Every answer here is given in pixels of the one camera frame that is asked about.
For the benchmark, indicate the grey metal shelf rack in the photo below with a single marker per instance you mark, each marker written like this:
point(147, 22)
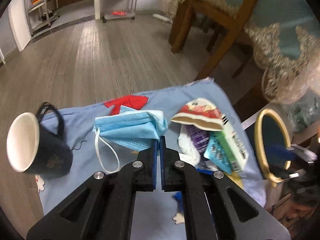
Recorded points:
point(41, 14)

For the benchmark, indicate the wooden chair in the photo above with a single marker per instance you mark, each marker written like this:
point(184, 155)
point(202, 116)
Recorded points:
point(231, 22)

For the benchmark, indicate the teal bin with yellow rim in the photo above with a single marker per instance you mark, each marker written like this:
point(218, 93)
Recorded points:
point(269, 129)

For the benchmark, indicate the blue face mask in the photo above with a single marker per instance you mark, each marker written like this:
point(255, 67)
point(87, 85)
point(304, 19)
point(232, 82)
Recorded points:
point(134, 130)
point(125, 109)

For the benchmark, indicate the light blue cartoon cloth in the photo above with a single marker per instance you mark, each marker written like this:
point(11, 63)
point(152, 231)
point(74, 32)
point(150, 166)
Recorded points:
point(154, 211)

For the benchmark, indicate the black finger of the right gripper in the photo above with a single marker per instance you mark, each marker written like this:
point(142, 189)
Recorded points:
point(294, 152)

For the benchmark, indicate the green white carton box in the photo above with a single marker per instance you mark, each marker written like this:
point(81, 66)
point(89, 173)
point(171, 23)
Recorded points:
point(233, 146)

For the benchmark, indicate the red beige paper cup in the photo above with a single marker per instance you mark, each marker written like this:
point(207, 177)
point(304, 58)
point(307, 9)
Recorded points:
point(200, 113)

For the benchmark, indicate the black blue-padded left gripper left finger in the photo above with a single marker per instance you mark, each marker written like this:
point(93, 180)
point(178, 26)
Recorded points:
point(101, 207)

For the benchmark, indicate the black mug white inside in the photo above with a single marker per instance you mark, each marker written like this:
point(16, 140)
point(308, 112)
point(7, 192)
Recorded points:
point(33, 149)

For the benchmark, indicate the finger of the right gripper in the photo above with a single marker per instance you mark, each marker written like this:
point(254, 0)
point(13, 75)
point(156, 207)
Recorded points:
point(280, 173)

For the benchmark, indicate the purple plastic bottle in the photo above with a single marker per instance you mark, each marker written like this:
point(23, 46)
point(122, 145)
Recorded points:
point(200, 138)

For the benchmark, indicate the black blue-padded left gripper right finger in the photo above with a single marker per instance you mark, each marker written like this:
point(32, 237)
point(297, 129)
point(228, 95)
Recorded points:
point(214, 206)

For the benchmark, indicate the white power strip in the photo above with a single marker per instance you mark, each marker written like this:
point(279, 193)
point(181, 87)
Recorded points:
point(162, 18)

